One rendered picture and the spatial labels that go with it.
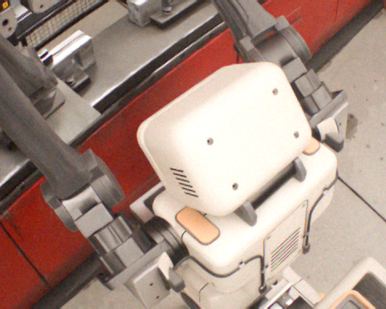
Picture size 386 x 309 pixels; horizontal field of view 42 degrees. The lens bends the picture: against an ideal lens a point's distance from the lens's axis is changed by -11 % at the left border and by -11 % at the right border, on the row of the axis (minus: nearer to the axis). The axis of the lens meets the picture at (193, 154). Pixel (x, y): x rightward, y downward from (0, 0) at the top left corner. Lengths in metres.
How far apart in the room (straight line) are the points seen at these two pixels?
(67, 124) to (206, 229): 0.54
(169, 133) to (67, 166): 0.15
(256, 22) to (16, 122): 0.50
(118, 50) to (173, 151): 0.85
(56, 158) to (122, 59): 0.80
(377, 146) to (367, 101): 0.27
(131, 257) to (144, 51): 0.83
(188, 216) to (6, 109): 0.33
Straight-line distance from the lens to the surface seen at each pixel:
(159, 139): 0.74
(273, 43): 0.98
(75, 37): 1.48
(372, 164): 2.42
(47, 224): 1.62
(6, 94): 0.67
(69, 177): 0.78
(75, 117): 1.25
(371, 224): 2.27
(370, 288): 1.27
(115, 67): 1.50
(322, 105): 0.97
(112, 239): 0.81
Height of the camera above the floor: 1.96
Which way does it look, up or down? 57 degrees down
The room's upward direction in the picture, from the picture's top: 4 degrees counter-clockwise
